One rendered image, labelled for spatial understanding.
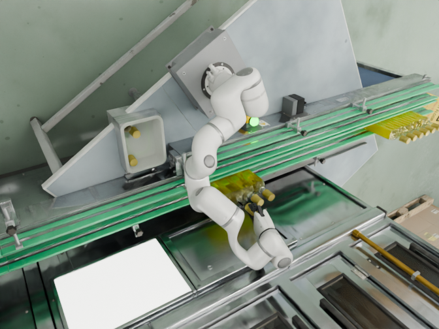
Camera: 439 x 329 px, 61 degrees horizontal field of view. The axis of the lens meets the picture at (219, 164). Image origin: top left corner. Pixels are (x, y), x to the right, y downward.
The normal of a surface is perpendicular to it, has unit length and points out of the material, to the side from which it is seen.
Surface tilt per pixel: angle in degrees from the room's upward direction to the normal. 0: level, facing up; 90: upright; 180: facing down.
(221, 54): 5
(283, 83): 0
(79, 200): 90
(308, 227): 90
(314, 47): 0
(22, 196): 90
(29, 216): 90
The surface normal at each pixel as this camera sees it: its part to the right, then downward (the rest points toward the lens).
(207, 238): 0.00, -0.85
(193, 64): 0.47, 0.43
